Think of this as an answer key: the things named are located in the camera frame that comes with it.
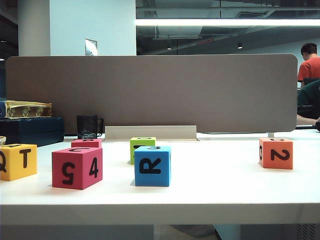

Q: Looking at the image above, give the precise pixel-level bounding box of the blue foam block R 3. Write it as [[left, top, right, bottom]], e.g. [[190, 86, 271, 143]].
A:
[[133, 145, 172, 188]]

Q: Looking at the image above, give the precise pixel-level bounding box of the pink foam block T B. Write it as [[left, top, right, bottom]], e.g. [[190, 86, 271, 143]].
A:
[[71, 138, 103, 149]]

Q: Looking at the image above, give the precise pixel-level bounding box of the pink foam block 5 4 C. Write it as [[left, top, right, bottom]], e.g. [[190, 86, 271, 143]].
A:
[[51, 146, 104, 191]]

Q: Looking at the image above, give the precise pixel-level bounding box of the orange foam block 2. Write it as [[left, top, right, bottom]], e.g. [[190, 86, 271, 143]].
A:
[[258, 137, 294, 170]]

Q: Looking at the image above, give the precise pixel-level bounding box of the yellow foam block Q T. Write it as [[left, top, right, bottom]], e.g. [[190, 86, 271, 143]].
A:
[[0, 143, 38, 182]]

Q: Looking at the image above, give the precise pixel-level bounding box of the green foam block U Q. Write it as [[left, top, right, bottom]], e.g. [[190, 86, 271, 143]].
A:
[[129, 136, 157, 165]]

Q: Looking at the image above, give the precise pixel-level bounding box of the brown desk divider panel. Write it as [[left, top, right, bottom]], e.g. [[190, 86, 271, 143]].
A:
[[5, 53, 299, 134]]

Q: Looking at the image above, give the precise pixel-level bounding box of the black mug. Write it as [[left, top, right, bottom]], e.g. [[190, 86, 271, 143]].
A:
[[76, 114, 104, 140]]

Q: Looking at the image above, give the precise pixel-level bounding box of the dark blue case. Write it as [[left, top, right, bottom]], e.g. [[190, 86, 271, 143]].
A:
[[0, 116, 65, 148]]

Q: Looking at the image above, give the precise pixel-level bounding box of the white table leg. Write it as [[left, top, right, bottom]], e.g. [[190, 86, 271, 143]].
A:
[[213, 224, 242, 240]]

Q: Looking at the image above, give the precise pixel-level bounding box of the gold decorated box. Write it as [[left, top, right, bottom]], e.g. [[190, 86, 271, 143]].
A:
[[0, 100, 53, 119]]

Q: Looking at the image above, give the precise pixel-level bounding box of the person in dark green shirt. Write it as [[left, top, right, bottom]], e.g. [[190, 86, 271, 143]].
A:
[[296, 79, 320, 127]]

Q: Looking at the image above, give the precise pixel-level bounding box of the person in orange shirt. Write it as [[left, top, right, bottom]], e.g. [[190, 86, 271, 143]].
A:
[[297, 42, 320, 83]]

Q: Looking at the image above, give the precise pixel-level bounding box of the beige cable tray lid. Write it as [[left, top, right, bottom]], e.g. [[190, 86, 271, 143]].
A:
[[104, 124, 198, 141]]

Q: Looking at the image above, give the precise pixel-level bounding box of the framed wall sign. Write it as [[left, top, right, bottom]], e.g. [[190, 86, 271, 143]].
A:
[[84, 38, 98, 56]]

